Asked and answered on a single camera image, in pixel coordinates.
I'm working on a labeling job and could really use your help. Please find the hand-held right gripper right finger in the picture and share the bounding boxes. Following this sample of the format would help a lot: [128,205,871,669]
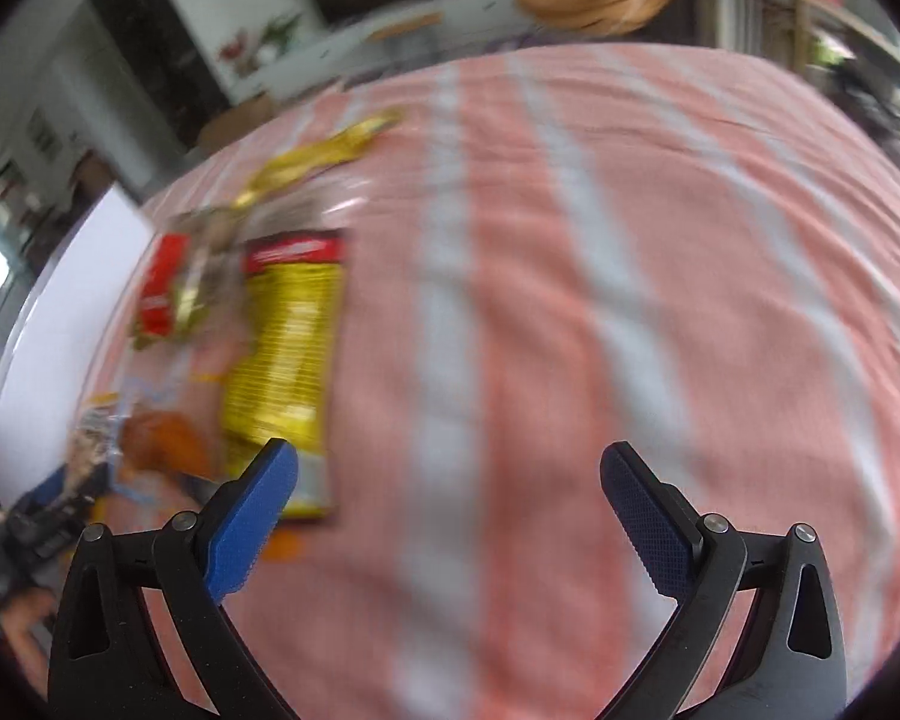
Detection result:
[599,440,848,720]

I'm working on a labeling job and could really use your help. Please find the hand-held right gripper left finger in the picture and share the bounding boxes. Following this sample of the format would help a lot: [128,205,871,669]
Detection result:
[47,438,299,720]

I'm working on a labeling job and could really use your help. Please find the clear packet with orange meat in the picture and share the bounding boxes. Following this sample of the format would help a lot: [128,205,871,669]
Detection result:
[120,401,215,482]

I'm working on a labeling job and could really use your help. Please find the yellow printed red-topped packet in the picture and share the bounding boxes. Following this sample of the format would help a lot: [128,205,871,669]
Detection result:
[220,228,348,520]

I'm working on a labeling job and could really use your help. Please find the white cardboard box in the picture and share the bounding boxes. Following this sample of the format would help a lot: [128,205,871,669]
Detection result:
[0,184,160,470]

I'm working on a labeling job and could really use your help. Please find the clear packet with red label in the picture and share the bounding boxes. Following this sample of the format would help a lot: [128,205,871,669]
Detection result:
[132,231,194,342]

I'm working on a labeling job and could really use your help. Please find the clear yellow-edged snack packet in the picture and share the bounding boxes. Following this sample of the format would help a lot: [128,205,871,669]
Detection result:
[166,206,252,346]

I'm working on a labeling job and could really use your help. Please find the plain yellow snack packet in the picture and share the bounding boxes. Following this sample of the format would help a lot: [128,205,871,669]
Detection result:
[229,108,407,209]

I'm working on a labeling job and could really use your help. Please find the person's left forearm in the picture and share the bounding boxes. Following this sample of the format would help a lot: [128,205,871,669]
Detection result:
[0,586,59,680]

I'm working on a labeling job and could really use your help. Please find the orange striped tablecloth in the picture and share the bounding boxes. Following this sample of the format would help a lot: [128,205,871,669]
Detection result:
[45,41,900,720]

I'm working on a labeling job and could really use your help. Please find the red flowers in vase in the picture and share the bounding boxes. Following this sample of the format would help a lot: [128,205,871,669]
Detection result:
[220,28,254,72]

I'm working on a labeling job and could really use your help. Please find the white television cabinet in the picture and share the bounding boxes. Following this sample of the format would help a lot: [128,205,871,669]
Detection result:
[231,0,530,95]

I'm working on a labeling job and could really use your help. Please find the green plant beside white vase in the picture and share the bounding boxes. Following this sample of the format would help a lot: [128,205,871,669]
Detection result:
[258,10,302,62]

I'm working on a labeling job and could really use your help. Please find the black glass display cabinet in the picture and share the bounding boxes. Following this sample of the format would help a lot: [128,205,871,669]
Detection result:
[88,0,231,145]

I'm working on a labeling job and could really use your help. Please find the wooden bench with black legs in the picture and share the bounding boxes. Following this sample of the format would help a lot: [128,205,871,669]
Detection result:
[366,10,445,44]

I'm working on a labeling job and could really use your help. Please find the dark wooden slatted chair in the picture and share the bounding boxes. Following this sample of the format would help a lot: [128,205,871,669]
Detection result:
[696,0,812,70]

